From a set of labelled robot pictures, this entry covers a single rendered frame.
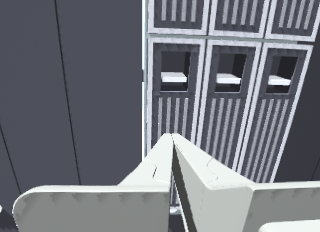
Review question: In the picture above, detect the black rack frame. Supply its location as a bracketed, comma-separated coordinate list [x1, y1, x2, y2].
[0, 0, 320, 232]

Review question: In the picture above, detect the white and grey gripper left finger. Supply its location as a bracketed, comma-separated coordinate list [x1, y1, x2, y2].
[13, 134, 174, 232]

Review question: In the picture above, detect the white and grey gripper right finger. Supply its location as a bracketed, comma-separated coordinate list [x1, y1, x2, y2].
[171, 134, 320, 232]

